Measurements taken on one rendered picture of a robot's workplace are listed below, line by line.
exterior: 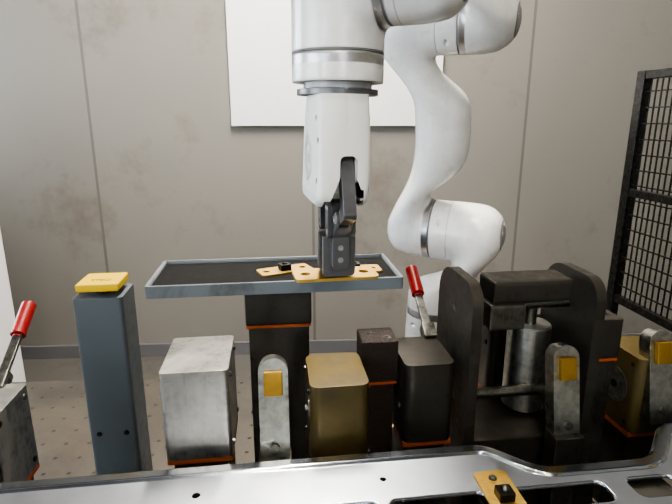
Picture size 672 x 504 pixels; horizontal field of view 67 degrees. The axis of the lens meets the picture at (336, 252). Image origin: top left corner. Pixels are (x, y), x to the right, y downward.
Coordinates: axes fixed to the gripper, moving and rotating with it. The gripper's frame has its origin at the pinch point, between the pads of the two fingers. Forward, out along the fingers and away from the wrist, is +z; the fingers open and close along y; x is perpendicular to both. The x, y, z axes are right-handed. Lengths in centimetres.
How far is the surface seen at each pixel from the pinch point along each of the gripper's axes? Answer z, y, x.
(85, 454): 57, -55, -43
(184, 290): 10.5, -22.1, -17.0
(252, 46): -50, -240, 4
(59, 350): 122, -259, -115
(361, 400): 20.2, -5.3, 4.4
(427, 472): 26.0, 1.6, 10.6
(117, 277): 10.5, -30.0, -27.3
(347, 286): 10.6, -20.3, 6.0
